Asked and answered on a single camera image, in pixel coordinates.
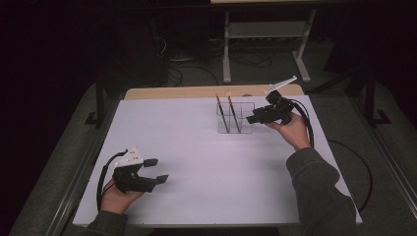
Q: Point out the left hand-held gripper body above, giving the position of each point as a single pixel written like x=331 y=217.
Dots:
x=131 y=178

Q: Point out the person's left hand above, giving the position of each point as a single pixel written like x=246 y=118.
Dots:
x=116 y=201

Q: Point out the person's right hand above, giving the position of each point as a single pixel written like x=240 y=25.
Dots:
x=295 y=132

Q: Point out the white metal table frame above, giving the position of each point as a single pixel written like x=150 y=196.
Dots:
x=265 y=29

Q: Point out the clear plastic brush holder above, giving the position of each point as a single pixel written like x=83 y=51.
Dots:
x=246 y=122

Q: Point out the metal floor rail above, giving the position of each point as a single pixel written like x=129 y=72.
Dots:
x=393 y=167
x=70 y=203

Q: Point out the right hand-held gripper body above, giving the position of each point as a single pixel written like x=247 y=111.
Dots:
x=277 y=109

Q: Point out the black metal stand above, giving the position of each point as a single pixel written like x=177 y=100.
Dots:
x=370 y=98
x=100 y=101

